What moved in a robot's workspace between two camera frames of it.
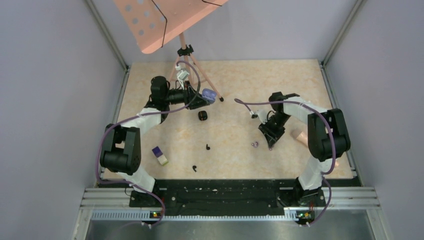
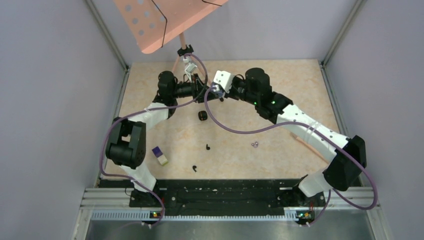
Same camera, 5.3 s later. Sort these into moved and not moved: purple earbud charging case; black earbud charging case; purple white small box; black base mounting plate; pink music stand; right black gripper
Moved: purple earbud charging case; right black gripper
Not moved: black earbud charging case; pink music stand; purple white small box; black base mounting plate
